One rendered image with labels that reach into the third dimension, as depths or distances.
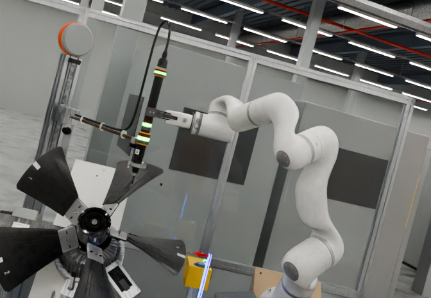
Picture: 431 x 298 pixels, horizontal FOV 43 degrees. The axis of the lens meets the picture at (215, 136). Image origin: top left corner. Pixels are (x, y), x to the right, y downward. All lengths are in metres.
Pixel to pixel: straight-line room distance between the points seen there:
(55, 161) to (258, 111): 0.83
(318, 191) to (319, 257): 0.23
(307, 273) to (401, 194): 4.73
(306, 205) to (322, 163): 0.14
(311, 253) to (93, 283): 0.74
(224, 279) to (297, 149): 1.39
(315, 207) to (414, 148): 4.78
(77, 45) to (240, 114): 1.04
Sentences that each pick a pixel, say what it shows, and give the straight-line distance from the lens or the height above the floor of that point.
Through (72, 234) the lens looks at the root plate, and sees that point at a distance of 2.07.
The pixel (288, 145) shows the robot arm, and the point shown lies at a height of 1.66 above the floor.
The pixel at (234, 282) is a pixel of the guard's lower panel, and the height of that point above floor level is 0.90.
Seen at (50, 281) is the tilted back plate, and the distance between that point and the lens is 2.25.
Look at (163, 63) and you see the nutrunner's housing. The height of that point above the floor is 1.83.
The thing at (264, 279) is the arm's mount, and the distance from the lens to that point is 2.25.
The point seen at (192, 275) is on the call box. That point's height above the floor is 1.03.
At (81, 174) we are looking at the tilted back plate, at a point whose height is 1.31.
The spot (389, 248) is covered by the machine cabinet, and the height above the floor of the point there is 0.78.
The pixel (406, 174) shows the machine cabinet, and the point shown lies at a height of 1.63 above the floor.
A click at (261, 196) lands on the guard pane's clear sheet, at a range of 2.84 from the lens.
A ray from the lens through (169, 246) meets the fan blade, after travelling 2.13.
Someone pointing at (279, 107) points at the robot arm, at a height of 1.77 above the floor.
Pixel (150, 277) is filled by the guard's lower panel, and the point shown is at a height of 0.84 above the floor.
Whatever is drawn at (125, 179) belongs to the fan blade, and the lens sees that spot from 2.21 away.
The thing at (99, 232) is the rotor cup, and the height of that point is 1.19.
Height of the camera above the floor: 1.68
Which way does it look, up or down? 2 degrees down
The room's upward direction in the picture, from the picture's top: 14 degrees clockwise
